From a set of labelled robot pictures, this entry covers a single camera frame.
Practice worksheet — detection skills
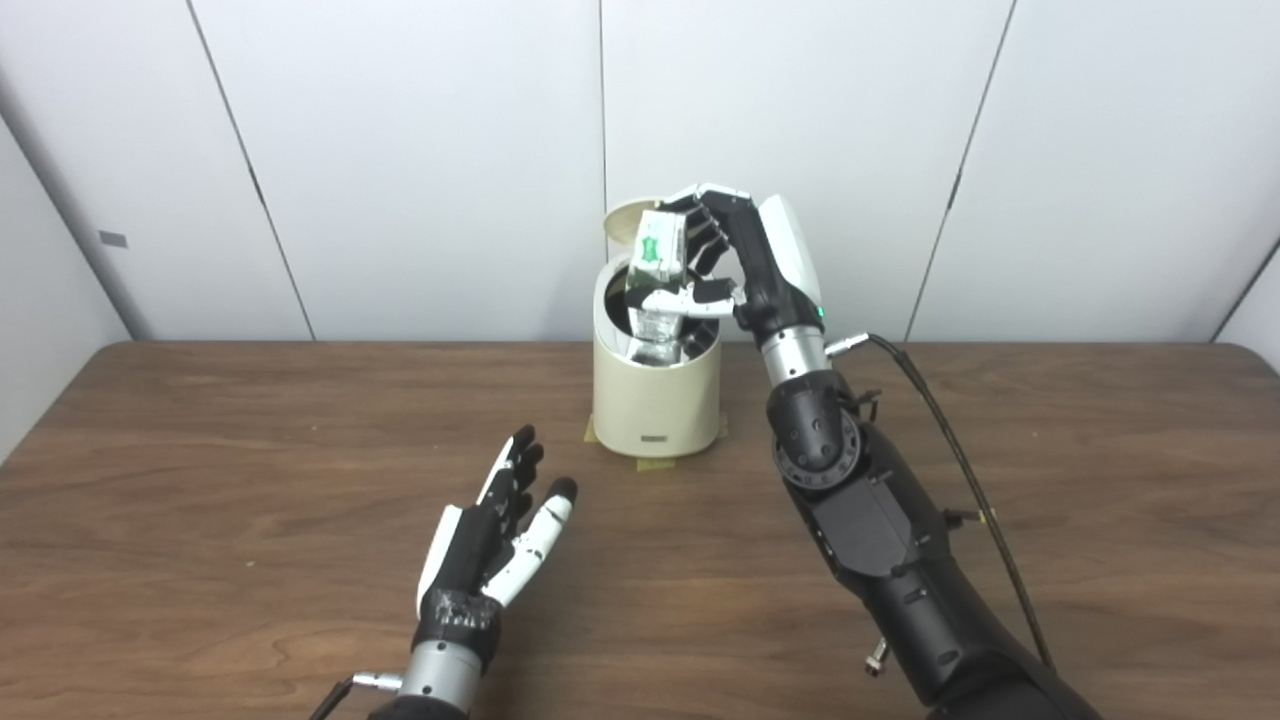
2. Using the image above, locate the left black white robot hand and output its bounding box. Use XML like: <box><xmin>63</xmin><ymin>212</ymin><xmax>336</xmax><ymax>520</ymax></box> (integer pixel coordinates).
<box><xmin>413</xmin><ymin>425</ymin><xmax>580</xmax><ymax>671</ymax></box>

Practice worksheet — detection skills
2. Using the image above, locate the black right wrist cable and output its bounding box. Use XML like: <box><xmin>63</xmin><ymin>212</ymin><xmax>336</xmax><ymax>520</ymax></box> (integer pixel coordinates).
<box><xmin>825</xmin><ymin>333</ymin><xmax>1057</xmax><ymax>671</ymax></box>

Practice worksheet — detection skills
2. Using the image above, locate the round cream bin lid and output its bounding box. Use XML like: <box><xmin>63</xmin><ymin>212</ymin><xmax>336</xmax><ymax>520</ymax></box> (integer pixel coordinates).
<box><xmin>604</xmin><ymin>196</ymin><xmax>669</xmax><ymax>239</ymax></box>

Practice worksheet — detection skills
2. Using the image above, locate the white green milk carton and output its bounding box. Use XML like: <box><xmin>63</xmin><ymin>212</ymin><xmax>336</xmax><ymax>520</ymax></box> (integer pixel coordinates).
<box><xmin>625</xmin><ymin>210</ymin><xmax>713</xmax><ymax>369</ymax></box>

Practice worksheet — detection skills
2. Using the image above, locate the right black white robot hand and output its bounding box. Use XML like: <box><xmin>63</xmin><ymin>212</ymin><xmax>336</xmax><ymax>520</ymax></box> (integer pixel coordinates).
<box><xmin>640</xmin><ymin>183</ymin><xmax>827</xmax><ymax>340</ymax></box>

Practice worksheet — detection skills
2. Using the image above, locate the cream-colored cylindrical bin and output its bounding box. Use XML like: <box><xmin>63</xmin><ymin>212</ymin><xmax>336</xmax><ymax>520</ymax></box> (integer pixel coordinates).
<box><xmin>592</xmin><ymin>255</ymin><xmax>724</xmax><ymax>459</ymax></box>

